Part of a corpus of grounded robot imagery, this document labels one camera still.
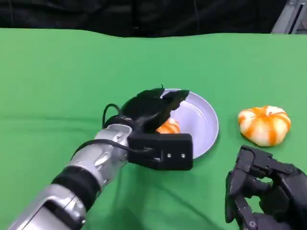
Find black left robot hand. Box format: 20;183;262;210
121;87;190;134

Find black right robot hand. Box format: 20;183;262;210
224;145;307;230

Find orange white toy bread roll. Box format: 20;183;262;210
237;105;292;147
155;118;181;134

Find lilac plate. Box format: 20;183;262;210
157;88;219;160

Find green table cloth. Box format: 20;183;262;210
0;28;307;230

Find black backdrop curtain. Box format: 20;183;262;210
0;0;287;38

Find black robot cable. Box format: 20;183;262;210
71;139;163;161
102;103;131;128

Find grey metal frame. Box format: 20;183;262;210
271;0;307;35

